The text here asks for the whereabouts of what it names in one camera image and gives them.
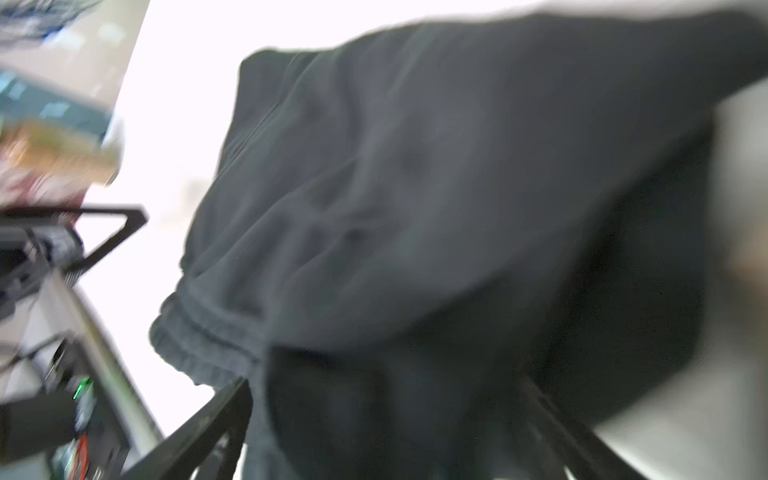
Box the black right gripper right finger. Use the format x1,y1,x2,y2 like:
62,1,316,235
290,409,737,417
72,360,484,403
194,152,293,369
518,375,644,479

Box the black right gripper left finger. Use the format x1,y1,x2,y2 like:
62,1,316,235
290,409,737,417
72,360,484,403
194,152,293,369
121,378,253,480

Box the black shorts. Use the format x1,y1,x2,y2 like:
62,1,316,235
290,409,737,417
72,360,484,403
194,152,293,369
149,10,767,479

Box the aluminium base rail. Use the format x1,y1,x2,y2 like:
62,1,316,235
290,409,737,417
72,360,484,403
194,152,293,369
1,206,163,479

